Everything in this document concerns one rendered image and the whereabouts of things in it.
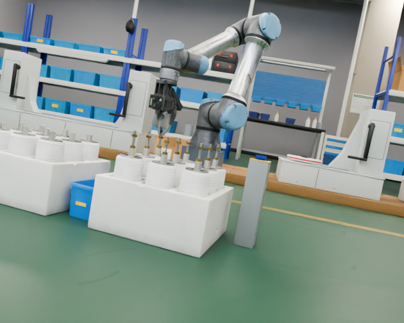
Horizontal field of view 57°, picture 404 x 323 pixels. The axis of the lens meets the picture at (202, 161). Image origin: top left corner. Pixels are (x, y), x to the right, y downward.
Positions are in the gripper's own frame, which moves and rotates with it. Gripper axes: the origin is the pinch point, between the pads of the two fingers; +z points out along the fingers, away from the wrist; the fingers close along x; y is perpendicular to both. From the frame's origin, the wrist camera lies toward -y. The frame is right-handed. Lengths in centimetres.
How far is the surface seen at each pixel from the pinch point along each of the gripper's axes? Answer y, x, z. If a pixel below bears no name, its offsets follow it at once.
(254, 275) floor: 20, 55, 35
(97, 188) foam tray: 32.6, 1.7, 21.0
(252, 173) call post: -1.6, 40.1, 8.1
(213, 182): 7.6, 30.3, 13.2
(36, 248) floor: 57, 8, 34
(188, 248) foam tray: 24, 34, 33
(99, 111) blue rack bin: -324, -369, -6
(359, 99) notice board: -614, -21, -112
